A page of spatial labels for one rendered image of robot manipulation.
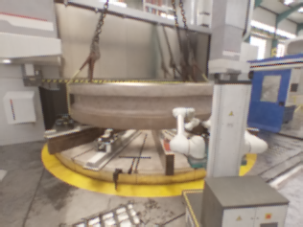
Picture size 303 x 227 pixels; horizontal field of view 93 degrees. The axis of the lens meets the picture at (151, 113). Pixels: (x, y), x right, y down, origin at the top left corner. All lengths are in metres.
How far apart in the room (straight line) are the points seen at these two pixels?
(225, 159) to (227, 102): 0.61
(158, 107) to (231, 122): 1.63
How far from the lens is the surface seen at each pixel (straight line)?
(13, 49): 3.64
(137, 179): 2.78
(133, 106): 2.93
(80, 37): 5.57
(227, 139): 1.67
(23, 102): 5.23
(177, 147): 1.67
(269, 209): 1.64
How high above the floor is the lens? 1.75
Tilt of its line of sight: 12 degrees down
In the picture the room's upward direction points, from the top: straight up
